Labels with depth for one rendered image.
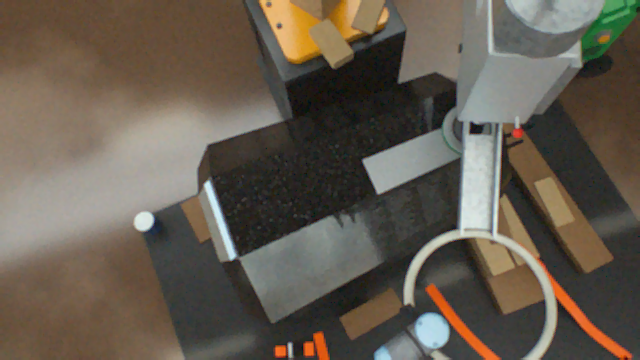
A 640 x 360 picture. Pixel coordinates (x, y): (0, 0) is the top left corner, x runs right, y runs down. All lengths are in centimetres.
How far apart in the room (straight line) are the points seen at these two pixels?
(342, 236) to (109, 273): 147
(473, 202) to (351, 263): 54
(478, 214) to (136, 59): 231
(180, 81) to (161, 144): 41
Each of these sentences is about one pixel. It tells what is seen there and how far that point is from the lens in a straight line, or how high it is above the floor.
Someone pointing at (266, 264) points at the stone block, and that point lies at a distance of 201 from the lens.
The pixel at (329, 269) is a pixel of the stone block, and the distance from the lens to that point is 208.
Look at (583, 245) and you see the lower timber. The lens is 295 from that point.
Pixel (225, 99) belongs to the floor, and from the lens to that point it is 316.
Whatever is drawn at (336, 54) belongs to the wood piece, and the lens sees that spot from 224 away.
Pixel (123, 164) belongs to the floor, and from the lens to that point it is 319.
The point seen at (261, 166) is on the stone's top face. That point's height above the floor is 85.
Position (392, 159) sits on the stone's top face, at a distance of 203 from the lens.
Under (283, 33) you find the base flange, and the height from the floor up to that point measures 78.
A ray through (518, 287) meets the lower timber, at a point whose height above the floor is 9.
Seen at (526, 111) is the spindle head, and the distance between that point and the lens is 174.
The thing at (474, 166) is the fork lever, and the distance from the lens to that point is 192.
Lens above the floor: 276
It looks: 73 degrees down
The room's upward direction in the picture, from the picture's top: 9 degrees counter-clockwise
